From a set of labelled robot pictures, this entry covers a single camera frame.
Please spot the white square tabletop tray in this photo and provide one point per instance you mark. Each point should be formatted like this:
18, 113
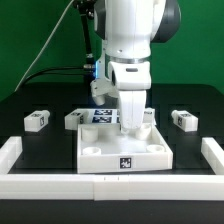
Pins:
103, 148

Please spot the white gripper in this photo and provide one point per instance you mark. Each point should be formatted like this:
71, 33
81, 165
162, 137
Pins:
131, 82

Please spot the marker sheet with tags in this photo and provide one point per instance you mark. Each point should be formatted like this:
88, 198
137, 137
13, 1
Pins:
100, 116

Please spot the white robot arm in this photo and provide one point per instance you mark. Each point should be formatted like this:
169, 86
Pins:
127, 29

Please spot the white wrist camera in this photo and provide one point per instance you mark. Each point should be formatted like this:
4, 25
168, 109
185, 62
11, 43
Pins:
100, 88

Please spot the white U-shaped fence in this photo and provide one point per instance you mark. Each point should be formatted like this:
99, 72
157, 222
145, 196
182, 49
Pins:
101, 187

